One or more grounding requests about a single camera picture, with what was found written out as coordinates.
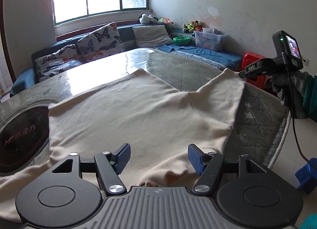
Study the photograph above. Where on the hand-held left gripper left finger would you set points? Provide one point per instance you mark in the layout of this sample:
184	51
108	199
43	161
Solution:
121	159

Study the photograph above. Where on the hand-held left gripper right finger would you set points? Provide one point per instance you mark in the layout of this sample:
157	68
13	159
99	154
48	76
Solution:
195	159

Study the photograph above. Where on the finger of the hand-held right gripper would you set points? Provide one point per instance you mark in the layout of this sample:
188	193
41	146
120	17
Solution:
250	71

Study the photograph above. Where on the cream sweatshirt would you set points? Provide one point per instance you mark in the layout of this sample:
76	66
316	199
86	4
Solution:
136	110

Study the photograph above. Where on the person's right forearm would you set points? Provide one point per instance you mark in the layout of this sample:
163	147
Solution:
312	95

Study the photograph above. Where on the person's right hand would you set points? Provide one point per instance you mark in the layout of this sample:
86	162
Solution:
279	87

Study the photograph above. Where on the tall red plastic stool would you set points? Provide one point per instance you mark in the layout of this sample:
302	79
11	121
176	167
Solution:
252	57

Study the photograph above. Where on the blue sofa cover sheet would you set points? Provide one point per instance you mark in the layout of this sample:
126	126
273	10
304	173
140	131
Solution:
203	54

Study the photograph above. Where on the clear plastic storage box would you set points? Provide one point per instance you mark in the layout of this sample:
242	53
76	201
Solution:
208	40

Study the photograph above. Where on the brown teddy bear plush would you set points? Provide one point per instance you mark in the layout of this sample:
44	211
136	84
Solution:
193	26

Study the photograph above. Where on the green bowl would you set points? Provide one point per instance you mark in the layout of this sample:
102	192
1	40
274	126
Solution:
182	40

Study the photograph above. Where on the colourful plush toy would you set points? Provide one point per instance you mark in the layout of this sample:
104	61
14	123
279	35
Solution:
165	20

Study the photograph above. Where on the round black induction cooktop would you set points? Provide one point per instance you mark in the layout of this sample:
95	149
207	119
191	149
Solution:
22	139

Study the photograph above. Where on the grey pillow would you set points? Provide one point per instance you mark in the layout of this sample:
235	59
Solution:
152	35

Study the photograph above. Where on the blue plastic stool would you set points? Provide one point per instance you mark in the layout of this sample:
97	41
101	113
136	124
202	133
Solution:
307	177

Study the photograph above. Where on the panda plush toy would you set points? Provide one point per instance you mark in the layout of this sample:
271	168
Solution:
147	19

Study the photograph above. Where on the butterfly print pillow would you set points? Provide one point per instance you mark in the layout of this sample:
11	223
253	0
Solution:
57	60
101	42

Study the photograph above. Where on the blue corner sofa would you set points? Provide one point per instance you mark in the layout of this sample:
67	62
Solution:
126	32

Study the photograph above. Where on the person's teal sweater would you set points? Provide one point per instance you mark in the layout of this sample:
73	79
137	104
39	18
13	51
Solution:
310	222

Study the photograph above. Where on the white wall socket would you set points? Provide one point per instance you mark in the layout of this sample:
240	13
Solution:
306	61

